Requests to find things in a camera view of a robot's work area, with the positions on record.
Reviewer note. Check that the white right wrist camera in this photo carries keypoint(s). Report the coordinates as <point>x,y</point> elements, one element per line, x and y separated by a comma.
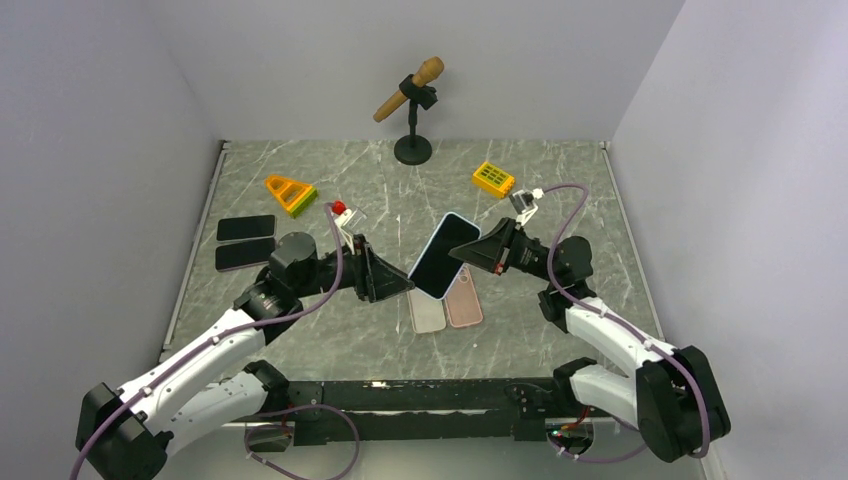
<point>525,204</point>

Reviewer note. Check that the orange green toy block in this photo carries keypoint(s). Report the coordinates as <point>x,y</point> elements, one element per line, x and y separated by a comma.
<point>293,196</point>

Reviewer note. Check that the yellow toy brick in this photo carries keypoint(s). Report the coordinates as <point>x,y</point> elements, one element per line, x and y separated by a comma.
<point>493,180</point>

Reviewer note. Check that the black smartphone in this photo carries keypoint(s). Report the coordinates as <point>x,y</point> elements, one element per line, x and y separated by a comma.
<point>246,228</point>
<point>243,254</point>

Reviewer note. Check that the wooden microphone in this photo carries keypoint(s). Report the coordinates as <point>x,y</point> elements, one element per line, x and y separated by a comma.
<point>415,87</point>

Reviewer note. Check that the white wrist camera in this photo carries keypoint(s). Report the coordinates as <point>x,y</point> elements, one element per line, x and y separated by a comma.
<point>525,204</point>
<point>346,218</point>

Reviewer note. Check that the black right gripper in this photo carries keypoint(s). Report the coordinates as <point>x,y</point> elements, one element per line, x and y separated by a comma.
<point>492,250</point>

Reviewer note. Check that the phone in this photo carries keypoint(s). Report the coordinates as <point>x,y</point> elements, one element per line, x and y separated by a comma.
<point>461,303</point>
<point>435,271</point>

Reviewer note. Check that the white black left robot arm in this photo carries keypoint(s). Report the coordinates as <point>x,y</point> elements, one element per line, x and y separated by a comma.
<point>130,432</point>

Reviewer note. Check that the black microphone stand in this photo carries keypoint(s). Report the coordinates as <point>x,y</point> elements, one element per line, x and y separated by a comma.
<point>413,149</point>

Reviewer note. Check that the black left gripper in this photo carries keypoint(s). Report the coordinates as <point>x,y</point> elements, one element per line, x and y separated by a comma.
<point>373,275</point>

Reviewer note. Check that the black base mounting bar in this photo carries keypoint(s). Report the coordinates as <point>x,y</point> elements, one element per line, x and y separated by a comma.
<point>523,409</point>

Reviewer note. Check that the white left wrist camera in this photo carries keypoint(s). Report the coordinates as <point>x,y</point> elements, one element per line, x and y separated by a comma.
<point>346,218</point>

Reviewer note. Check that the beige phone case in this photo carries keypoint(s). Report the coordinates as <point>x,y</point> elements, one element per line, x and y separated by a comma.
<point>427,314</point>

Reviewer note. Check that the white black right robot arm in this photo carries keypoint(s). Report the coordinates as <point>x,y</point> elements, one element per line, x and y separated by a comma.
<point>668,394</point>

